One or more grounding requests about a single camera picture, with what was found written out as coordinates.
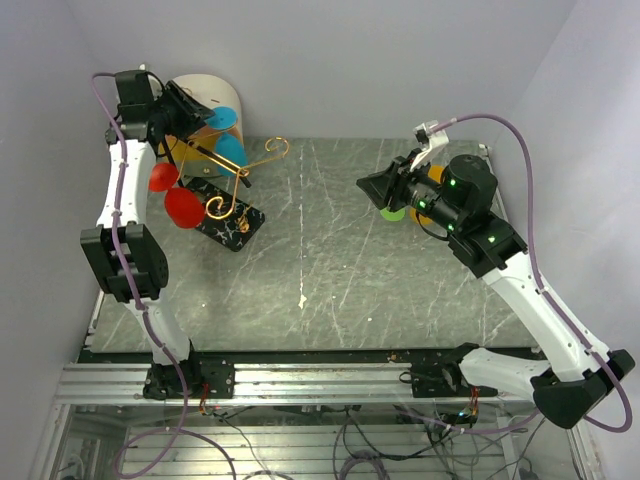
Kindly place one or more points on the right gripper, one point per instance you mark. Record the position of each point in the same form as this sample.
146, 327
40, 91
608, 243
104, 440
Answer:
396, 179

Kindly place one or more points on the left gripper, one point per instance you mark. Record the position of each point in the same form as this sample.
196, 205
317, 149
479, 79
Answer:
194, 113

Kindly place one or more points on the green wine glass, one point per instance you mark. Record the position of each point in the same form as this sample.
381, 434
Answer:
393, 216

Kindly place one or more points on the blue wine glass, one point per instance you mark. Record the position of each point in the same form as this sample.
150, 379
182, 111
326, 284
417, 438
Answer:
226, 135

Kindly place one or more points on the yellow wine glass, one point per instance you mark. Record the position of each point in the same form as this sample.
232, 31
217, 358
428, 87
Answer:
435, 173

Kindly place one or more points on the red wine glass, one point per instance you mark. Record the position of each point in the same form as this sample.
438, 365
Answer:
182, 205

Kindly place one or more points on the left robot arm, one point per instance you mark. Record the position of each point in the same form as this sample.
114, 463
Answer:
127, 261

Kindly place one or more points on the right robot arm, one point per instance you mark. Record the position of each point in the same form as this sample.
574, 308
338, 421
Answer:
577, 371

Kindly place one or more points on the gold black wine glass rack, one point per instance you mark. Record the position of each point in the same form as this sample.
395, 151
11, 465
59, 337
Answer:
228, 220

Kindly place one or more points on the cylindrical drum container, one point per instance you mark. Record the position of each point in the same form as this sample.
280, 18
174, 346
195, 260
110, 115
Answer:
212, 92

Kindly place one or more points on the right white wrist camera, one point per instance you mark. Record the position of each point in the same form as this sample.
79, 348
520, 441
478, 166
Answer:
432, 140

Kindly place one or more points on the aluminium frame rail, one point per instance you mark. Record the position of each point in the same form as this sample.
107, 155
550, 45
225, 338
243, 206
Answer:
254, 385

